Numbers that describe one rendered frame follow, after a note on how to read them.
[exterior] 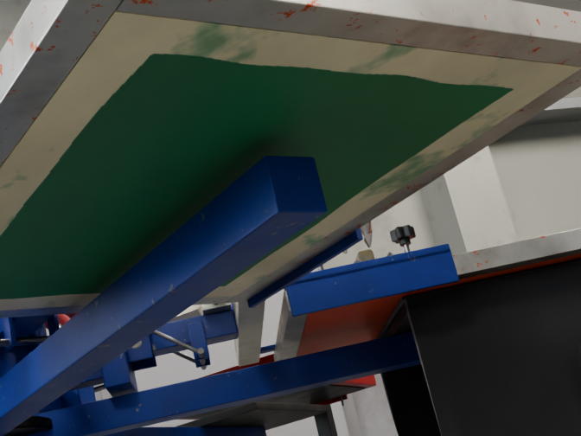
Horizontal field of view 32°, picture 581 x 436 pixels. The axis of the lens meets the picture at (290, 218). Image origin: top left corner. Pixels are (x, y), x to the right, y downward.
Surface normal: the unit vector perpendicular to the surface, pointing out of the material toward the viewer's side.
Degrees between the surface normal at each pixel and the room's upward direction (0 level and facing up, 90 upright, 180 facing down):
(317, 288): 90
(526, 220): 90
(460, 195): 90
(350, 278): 90
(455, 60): 180
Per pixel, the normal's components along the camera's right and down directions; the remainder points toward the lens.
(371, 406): 0.29, -0.37
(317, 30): 0.22, 0.93
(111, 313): -0.82, 0.01
